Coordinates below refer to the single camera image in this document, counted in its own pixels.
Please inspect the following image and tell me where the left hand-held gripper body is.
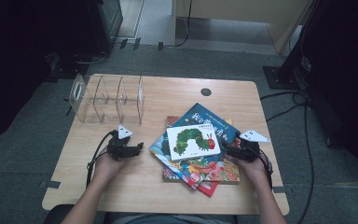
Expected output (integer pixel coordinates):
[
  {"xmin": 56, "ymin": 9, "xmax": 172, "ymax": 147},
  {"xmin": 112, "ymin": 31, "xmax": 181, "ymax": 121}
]
[{"xmin": 106, "ymin": 124, "xmax": 138, "ymax": 161}]

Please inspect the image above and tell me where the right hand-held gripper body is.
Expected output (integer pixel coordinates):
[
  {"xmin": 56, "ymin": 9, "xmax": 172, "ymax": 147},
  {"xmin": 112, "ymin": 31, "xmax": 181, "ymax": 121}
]
[{"xmin": 233, "ymin": 129, "xmax": 271, "ymax": 162}]

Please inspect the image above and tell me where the colourful animals picture book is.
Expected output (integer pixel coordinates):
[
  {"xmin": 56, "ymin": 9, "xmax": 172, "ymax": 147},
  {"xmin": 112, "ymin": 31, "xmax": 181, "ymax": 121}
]
[{"xmin": 162, "ymin": 115, "xmax": 241, "ymax": 185}]

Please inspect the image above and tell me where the white caterpillar picture book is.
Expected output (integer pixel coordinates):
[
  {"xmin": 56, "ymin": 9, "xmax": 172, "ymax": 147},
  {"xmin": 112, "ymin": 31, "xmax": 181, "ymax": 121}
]
[{"xmin": 166, "ymin": 123, "xmax": 222, "ymax": 162}]

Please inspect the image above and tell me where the blue monster picture book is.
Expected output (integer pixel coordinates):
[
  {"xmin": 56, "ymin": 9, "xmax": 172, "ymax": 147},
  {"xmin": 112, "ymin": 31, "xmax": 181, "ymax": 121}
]
[{"xmin": 148, "ymin": 102, "xmax": 241, "ymax": 190}]

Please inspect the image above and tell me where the clear acrylic book rack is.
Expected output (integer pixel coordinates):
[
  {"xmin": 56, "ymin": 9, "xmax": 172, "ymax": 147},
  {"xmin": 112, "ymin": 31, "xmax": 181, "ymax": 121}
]
[{"xmin": 68, "ymin": 73, "xmax": 145, "ymax": 126}]

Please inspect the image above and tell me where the person's right hand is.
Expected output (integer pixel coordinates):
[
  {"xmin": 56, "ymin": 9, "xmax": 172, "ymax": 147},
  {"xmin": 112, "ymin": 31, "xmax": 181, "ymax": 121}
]
[{"xmin": 236, "ymin": 153, "xmax": 269, "ymax": 185}]

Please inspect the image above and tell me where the person's left hand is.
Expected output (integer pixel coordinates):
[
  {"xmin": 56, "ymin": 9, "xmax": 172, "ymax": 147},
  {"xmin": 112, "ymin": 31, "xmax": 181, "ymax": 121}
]
[{"xmin": 92, "ymin": 152, "xmax": 129, "ymax": 185}]

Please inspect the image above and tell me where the black metal stand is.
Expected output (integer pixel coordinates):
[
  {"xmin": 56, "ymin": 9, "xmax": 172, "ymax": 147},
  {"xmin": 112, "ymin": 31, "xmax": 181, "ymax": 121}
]
[{"xmin": 263, "ymin": 18, "xmax": 316, "ymax": 91}]

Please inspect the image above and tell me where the black cabinet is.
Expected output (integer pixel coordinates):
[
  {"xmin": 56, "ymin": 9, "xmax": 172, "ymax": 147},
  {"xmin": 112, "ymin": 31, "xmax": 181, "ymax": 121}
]
[{"xmin": 87, "ymin": 0, "xmax": 124, "ymax": 55}]

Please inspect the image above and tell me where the beige wooden cabinet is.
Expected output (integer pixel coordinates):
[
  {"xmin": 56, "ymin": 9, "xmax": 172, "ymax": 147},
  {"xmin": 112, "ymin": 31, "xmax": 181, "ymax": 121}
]
[{"xmin": 172, "ymin": 0, "xmax": 311, "ymax": 54}]

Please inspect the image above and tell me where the left hand-held gripper cable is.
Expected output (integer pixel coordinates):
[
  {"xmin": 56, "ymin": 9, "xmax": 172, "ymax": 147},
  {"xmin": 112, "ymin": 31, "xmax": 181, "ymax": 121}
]
[{"xmin": 86, "ymin": 130, "xmax": 117, "ymax": 189}]

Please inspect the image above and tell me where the hand-held gripper cable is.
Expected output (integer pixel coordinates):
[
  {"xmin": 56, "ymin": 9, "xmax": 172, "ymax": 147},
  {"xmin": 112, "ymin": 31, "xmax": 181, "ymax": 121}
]
[
  {"xmin": 86, "ymin": 130, "xmax": 117, "ymax": 189},
  {"xmin": 255, "ymin": 146, "xmax": 274, "ymax": 189}
]

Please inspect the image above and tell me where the right hand-held gripper cable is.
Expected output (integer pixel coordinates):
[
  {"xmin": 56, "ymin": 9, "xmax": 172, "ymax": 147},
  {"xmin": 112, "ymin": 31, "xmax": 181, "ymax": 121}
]
[{"xmin": 255, "ymin": 146, "xmax": 274, "ymax": 189}]

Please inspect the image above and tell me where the short black floor cable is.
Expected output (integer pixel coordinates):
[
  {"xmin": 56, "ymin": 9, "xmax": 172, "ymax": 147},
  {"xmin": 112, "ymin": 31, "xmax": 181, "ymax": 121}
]
[{"xmin": 259, "ymin": 89, "xmax": 309, "ymax": 101}]

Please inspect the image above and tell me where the long black floor cable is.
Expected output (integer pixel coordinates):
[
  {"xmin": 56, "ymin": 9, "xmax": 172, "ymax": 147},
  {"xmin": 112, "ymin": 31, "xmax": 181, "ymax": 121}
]
[{"xmin": 265, "ymin": 92, "xmax": 315, "ymax": 224}]

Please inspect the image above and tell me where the thin black looped floor cable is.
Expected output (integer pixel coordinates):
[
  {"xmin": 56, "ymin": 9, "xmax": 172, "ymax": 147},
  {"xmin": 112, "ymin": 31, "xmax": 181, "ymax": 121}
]
[{"xmin": 74, "ymin": 46, "xmax": 116, "ymax": 65}]

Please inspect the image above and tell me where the black hanging cable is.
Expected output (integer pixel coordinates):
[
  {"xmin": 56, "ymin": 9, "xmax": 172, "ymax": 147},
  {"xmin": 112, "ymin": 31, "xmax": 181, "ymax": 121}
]
[{"xmin": 173, "ymin": 0, "xmax": 194, "ymax": 49}]

